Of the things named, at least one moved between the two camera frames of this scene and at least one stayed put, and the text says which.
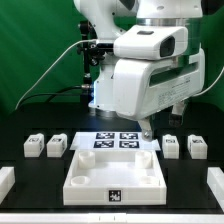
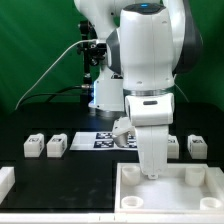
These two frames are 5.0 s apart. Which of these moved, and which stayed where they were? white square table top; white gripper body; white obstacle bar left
Moved: white square table top; white gripper body
Stayed: white obstacle bar left
